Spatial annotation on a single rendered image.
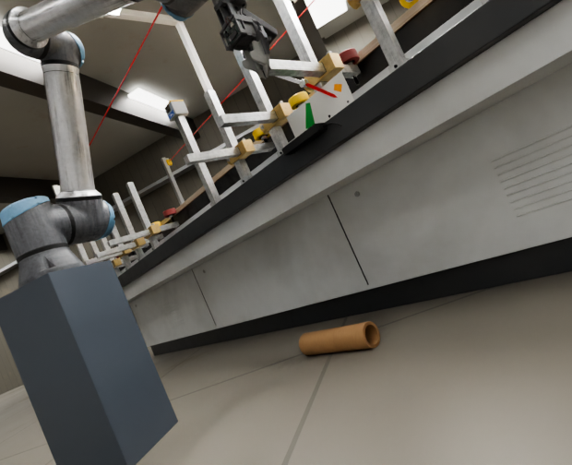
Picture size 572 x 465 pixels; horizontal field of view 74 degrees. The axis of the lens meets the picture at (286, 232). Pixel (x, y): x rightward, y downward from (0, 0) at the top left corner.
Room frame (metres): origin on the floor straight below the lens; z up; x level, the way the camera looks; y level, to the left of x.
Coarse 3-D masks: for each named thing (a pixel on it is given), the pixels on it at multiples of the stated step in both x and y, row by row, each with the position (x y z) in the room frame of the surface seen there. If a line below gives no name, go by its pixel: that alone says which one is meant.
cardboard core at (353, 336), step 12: (360, 324) 1.20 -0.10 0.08; (372, 324) 1.20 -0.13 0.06; (312, 336) 1.34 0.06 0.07; (324, 336) 1.29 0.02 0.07; (336, 336) 1.25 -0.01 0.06; (348, 336) 1.21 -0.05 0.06; (360, 336) 1.17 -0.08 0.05; (372, 336) 1.22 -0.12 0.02; (300, 348) 1.38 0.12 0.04; (312, 348) 1.33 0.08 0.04; (324, 348) 1.29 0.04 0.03; (336, 348) 1.26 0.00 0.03; (348, 348) 1.22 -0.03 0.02; (360, 348) 1.20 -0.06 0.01; (372, 348) 1.18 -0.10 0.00
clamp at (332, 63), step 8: (328, 56) 1.12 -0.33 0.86; (336, 56) 1.13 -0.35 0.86; (328, 64) 1.12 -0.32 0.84; (336, 64) 1.12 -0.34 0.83; (328, 72) 1.13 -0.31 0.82; (336, 72) 1.15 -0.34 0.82; (312, 80) 1.18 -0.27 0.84; (320, 80) 1.16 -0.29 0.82; (328, 80) 1.19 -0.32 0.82; (304, 88) 1.21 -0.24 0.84
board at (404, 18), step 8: (424, 0) 1.10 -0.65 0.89; (432, 0) 1.08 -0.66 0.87; (416, 8) 1.12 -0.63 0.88; (424, 8) 1.11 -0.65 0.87; (400, 16) 1.15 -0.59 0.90; (408, 16) 1.14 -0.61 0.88; (392, 24) 1.18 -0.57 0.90; (400, 24) 1.16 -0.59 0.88; (376, 40) 1.22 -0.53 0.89; (368, 48) 1.25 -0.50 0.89; (376, 48) 1.24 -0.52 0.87; (360, 56) 1.28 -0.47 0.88; (224, 168) 1.93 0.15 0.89; (216, 176) 2.00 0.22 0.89; (200, 192) 2.14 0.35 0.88; (192, 200) 2.22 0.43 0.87; (184, 208) 2.31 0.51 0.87
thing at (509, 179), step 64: (448, 0) 1.06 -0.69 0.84; (384, 64) 1.24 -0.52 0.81; (512, 128) 1.06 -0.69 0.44; (384, 192) 1.38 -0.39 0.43; (448, 192) 1.23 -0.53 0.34; (512, 192) 1.11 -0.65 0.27; (256, 256) 1.98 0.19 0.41; (320, 256) 1.69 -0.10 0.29; (384, 256) 1.47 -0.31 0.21; (448, 256) 1.30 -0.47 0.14; (512, 256) 1.19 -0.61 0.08; (192, 320) 2.67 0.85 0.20; (256, 320) 2.19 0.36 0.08; (320, 320) 1.84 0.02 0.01
